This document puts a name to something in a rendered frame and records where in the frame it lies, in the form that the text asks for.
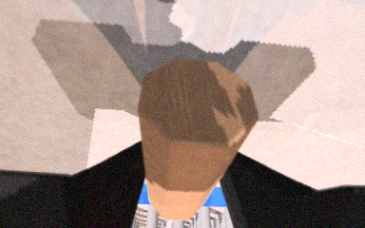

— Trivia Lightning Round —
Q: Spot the blue flat strip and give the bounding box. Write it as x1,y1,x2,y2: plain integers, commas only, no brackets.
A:
139,184,226,207

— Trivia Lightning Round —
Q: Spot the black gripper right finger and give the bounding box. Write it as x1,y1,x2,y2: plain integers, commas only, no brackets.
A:
220,152,365,228

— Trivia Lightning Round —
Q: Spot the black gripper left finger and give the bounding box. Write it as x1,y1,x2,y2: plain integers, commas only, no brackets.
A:
0,141,145,228

